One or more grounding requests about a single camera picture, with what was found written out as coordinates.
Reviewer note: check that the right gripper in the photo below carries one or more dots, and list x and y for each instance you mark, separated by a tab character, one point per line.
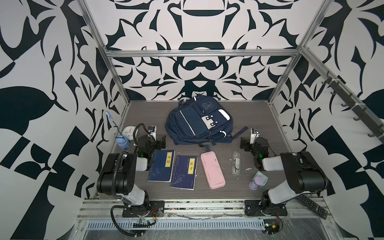
245	144

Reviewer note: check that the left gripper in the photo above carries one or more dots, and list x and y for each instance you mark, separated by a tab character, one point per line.
160	142

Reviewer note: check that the dark blue book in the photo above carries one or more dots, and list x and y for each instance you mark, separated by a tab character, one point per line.
162	166
184	172

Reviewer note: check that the navy blue student backpack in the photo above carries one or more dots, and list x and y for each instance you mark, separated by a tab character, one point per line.
199	120

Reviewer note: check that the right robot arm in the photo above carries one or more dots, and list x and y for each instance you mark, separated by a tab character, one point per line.
303	176

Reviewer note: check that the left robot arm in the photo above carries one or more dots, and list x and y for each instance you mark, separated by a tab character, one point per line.
117	178

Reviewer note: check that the white round alarm clock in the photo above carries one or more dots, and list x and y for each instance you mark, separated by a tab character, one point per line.
128	132

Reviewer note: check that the clear plastic pen box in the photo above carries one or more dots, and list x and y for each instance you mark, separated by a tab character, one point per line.
236	163

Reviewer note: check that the pink pencil case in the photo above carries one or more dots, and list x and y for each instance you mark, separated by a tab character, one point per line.
213	170

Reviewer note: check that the black remote control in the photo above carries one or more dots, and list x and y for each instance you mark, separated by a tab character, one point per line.
316	208

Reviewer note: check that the small green circuit board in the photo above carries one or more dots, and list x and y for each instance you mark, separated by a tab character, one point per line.
272	228

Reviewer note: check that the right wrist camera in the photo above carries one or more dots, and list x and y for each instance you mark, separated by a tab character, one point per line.
254	135

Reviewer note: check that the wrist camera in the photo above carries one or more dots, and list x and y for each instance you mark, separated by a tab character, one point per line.
152	130
254	135

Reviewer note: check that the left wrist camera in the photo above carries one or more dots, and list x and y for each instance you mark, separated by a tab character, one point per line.
152	130

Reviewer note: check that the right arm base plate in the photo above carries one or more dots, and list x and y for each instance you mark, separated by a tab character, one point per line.
255	208

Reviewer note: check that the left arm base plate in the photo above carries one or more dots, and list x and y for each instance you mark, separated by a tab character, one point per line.
148	209

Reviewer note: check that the white slotted cable duct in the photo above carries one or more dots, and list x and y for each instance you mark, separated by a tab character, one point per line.
205	224

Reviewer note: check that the wall hook rack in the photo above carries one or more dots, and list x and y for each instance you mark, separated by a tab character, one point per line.
352	102

